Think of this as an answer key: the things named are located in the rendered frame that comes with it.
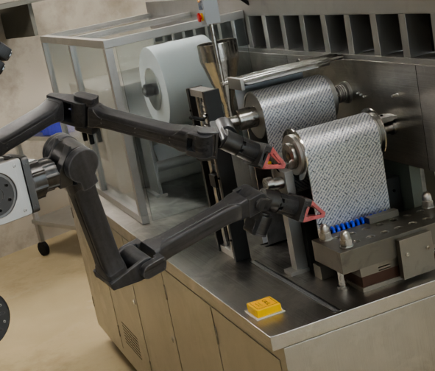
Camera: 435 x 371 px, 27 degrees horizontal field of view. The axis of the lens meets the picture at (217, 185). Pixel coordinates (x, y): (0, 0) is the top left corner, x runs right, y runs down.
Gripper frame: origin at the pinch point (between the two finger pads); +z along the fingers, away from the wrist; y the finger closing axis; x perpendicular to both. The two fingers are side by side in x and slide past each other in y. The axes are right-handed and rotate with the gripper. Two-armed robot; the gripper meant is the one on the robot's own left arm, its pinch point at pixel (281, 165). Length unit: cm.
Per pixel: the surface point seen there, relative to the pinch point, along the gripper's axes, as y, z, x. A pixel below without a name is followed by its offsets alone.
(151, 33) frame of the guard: -94, -22, 33
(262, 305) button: 16.7, 1.8, -37.3
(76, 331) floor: -249, 48, -107
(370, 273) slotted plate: 24.8, 23.8, -18.8
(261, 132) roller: -21.3, 0.5, 8.2
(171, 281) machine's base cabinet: -59, 8, -46
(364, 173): 7.3, 21.6, 6.7
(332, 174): 7.2, 12.1, 2.8
